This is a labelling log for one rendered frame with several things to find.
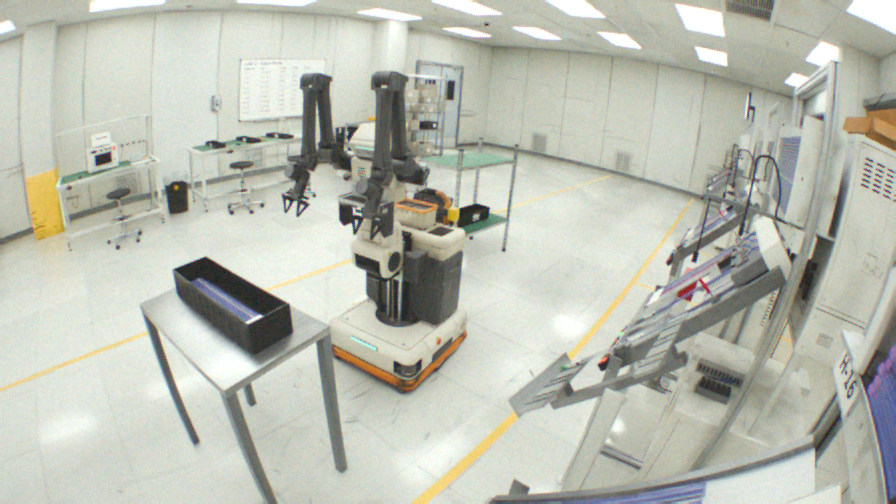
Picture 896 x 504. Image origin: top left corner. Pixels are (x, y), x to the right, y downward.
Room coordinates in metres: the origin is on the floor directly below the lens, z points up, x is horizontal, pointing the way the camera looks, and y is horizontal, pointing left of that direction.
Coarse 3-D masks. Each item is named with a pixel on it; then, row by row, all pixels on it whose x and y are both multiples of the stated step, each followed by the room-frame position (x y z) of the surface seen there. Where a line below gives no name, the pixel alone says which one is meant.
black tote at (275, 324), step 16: (176, 272) 1.14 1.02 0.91; (192, 272) 1.24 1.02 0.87; (208, 272) 1.30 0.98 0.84; (224, 272) 1.23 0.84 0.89; (176, 288) 1.16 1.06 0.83; (192, 288) 1.07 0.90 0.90; (224, 288) 1.24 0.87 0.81; (240, 288) 1.18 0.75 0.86; (256, 288) 1.12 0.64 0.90; (192, 304) 1.09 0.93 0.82; (208, 304) 1.01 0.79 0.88; (256, 304) 1.13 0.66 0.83; (272, 304) 1.08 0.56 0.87; (288, 304) 1.04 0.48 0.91; (224, 320) 0.96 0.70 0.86; (240, 320) 0.91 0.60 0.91; (256, 320) 0.92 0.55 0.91; (272, 320) 0.97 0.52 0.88; (288, 320) 1.03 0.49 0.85; (240, 336) 0.92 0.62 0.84; (256, 336) 0.91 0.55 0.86; (272, 336) 0.96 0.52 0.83; (256, 352) 0.90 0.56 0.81
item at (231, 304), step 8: (200, 280) 1.22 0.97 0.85; (200, 288) 1.16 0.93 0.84; (208, 288) 1.17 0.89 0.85; (216, 288) 1.18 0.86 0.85; (216, 296) 1.12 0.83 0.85; (224, 296) 1.13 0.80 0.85; (224, 304) 1.08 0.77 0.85; (232, 304) 1.09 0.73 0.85; (240, 304) 1.09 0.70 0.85; (232, 312) 1.04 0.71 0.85; (240, 312) 1.05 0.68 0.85; (248, 312) 1.05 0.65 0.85; (248, 320) 1.01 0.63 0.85
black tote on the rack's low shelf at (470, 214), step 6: (474, 204) 3.94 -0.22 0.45; (480, 204) 3.93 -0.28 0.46; (462, 210) 3.78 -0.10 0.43; (468, 210) 3.86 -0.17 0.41; (474, 210) 3.94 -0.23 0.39; (480, 210) 3.73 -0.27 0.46; (486, 210) 3.81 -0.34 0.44; (462, 216) 3.51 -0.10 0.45; (468, 216) 3.58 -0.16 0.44; (474, 216) 3.65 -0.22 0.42; (480, 216) 3.74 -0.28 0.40; (486, 216) 3.82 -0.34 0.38; (450, 222) 3.44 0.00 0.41; (462, 222) 3.51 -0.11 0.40; (468, 222) 3.59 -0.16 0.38; (474, 222) 3.67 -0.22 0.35
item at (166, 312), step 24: (144, 312) 1.02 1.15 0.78; (168, 312) 1.03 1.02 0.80; (192, 312) 1.06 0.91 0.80; (168, 336) 0.89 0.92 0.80; (192, 336) 0.92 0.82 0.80; (216, 336) 0.95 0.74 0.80; (288, 336) 1.02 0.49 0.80; (312, 336) 1.04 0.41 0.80; (192, 360) 0.81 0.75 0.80; (216, 360) 0.83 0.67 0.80; (240, 360) 0.86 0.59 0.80; (264, 360) 0.88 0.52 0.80; (168, 384) 1.03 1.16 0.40; (216, 384) 0.73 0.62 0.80; (240, 384) 0.77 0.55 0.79; (240, 408) 0.74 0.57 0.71; (336, 408) 1.10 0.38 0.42; (192, 432) 1.04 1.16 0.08; (240, 432) 0.72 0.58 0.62; (336, 432) 1.08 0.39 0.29; (336, 456) 1.08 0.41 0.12; (264, 480) 0.74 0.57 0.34
